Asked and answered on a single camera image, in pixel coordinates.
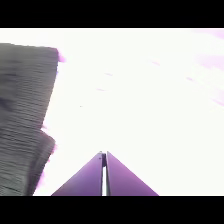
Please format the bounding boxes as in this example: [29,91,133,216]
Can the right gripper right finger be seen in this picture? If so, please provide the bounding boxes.
[105,151,160,197]

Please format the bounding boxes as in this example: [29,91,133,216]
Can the dark green pants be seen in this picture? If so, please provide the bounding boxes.
[0,42,61,197]

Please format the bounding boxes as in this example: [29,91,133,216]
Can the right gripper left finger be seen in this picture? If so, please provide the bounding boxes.
[51,151,104,197]

